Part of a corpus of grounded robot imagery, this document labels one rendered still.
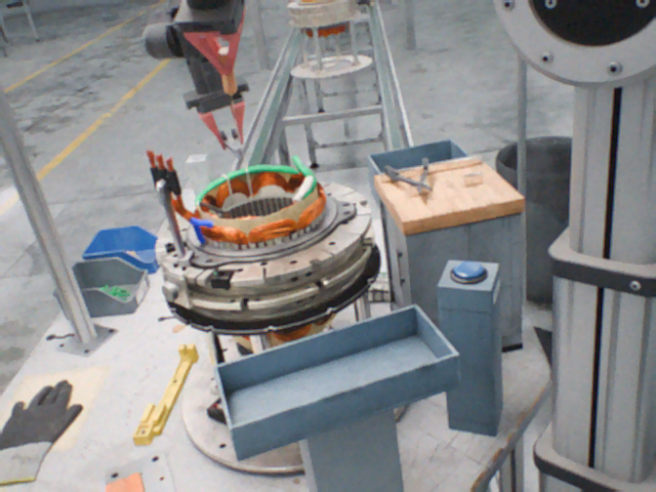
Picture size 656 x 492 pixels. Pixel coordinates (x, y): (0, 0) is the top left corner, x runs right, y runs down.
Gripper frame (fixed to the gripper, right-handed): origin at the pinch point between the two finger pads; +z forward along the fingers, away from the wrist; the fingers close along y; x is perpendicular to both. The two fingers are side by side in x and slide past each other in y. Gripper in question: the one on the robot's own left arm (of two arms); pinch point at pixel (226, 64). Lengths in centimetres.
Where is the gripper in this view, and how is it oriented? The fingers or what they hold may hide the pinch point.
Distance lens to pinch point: 89.1
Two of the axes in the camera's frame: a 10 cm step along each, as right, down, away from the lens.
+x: 9.9, 0.0, -1.2
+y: -0.8, 7.6, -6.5
